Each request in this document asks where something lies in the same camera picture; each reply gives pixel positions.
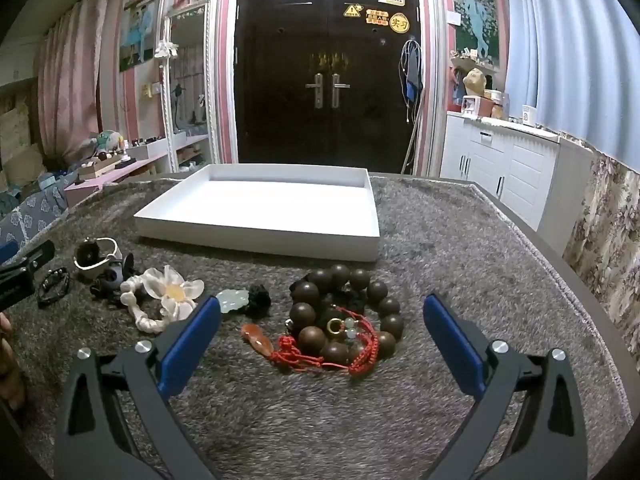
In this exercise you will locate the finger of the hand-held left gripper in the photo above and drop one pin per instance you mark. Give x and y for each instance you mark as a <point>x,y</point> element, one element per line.
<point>37,255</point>
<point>17,290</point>

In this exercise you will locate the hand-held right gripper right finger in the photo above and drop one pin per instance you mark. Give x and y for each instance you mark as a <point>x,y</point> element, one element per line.
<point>452,345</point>

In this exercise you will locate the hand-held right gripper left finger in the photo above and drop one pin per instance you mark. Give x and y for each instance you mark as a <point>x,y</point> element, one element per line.
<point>192,345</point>

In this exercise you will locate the white tray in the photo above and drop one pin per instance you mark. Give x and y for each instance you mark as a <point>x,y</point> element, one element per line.
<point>260,210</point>

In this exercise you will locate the person's left hand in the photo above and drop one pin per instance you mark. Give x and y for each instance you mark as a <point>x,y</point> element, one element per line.
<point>9,375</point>

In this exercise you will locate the blue patterned cloth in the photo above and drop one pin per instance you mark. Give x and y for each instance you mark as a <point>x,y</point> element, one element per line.
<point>35,210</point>

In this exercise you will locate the dark round ornament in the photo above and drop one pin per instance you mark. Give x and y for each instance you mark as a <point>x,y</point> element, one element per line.
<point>87,252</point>

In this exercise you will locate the jade pendant with black tassel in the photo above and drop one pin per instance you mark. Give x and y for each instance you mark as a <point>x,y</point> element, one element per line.
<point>231,301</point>

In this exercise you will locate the cardboard box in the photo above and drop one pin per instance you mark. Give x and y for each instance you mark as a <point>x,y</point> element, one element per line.
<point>20,140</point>

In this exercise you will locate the pink shelf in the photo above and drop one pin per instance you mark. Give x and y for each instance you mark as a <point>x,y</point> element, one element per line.
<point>130,170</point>

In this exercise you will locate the plush toy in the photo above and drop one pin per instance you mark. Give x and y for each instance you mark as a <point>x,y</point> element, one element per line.
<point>106,141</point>

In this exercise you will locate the white storage box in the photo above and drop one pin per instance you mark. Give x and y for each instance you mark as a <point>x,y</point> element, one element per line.
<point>147,147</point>

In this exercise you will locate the white cabinet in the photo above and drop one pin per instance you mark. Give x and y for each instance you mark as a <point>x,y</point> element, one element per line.
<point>500,170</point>

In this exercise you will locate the pink curtain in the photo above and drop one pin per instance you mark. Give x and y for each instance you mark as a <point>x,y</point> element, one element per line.
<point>70,75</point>

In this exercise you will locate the floral cloth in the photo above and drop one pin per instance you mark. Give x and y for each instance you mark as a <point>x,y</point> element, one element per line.
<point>610,240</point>

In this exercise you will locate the broom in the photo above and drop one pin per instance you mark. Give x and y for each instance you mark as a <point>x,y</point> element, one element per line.
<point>412,140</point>

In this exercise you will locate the white framed standing mirror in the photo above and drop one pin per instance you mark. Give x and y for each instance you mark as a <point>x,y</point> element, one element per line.
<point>187,85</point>

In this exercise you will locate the white box with picture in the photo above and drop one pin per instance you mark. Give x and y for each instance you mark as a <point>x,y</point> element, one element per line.
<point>477,106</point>

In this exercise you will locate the white mug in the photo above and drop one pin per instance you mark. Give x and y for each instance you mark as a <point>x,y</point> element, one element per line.
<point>529,115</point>

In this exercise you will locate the white flower decoration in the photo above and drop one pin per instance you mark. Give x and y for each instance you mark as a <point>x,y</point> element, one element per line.
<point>166,49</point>

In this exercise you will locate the dark double door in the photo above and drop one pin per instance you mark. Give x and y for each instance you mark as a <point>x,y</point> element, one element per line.
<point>285,110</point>

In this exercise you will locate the beige hat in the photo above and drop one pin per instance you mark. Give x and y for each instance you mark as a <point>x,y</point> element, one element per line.
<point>474,82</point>

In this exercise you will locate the hanging blue bag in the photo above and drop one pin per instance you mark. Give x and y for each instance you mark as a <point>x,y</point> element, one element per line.
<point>412,80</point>

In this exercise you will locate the blue curtain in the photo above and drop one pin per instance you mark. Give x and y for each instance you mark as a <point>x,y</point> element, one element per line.
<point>575,60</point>

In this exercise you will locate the yellow round sticker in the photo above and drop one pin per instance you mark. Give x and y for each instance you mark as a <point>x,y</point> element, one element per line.
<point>399,22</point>

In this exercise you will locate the orange rectangular sticker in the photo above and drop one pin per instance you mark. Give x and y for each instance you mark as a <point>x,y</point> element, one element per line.
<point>377,17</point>

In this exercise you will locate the yellow triangle sticker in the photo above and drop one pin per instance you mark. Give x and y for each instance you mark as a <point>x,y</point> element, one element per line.
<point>352,12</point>

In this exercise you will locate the wall poster with figures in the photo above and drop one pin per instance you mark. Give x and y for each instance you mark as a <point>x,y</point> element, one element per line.
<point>139,32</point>

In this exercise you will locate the teal wall poster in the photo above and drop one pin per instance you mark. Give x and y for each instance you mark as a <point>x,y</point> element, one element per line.
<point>475,15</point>

